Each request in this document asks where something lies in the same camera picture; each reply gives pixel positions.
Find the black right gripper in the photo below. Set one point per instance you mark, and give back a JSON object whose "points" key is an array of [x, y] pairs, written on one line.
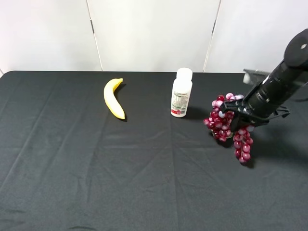
{"points": [[244, 117]]}

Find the red grape bunch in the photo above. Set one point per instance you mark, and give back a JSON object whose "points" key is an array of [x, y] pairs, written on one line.
{"points": [[219, 124]]}

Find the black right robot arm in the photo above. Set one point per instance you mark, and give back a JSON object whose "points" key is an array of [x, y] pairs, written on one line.
{"points": [[270, 90]]}

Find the white plastic bottle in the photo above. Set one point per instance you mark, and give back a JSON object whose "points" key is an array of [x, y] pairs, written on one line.
{"points": [[181, 92]]}

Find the yellow banana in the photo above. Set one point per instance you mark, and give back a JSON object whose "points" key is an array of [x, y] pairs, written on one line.
{"points": [[110, 99]]}

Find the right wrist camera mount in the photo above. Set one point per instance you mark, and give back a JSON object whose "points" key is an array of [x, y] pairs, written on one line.
{"points": [[252, 77]]}

